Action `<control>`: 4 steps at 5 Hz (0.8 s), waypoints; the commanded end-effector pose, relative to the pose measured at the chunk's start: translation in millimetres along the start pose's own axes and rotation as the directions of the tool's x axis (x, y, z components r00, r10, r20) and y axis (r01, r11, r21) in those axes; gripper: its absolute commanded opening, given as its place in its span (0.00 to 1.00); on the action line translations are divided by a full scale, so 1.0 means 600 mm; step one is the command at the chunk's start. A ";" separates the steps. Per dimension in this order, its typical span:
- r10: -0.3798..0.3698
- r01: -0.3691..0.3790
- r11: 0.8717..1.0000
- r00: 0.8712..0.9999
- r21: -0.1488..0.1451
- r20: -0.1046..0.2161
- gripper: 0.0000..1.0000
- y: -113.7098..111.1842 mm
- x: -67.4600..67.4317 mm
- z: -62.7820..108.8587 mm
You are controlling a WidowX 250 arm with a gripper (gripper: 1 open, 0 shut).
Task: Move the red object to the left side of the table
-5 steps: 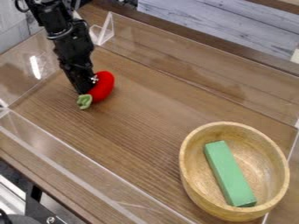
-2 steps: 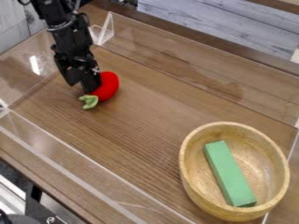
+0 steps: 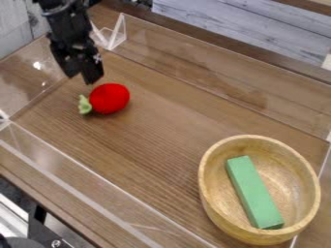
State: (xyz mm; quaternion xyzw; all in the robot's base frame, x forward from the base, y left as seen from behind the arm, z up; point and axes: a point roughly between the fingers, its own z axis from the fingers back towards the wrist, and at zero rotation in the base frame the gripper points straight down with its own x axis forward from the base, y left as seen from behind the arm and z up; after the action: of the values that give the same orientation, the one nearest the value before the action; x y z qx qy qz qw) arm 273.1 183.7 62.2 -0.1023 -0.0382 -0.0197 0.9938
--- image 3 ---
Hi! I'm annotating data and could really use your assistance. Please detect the green rectangular block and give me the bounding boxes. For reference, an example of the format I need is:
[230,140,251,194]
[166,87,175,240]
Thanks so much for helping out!
[227,156,285,230]

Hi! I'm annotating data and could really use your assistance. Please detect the red plush strawberry toy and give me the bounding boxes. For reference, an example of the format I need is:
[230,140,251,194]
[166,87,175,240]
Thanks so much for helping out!
[78,83,131,114]

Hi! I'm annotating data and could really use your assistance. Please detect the clear acrylic tray walls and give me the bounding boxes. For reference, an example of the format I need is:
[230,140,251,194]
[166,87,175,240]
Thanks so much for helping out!
[0,3,331,248]

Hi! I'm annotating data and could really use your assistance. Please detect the black table leg bracket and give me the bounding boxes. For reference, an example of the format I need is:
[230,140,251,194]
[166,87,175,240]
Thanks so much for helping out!
[27,205,86,248]

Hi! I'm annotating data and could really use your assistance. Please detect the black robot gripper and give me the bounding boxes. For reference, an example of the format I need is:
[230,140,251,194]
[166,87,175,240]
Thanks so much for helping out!
[32,0,104,85]

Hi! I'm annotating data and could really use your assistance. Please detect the wooden bowl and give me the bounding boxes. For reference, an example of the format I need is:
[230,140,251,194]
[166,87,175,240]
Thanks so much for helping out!
[198,135,321,247]

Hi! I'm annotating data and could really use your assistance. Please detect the clear acrylic corner bracket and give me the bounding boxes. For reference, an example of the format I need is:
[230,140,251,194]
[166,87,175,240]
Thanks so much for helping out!
[91,14,127,51]

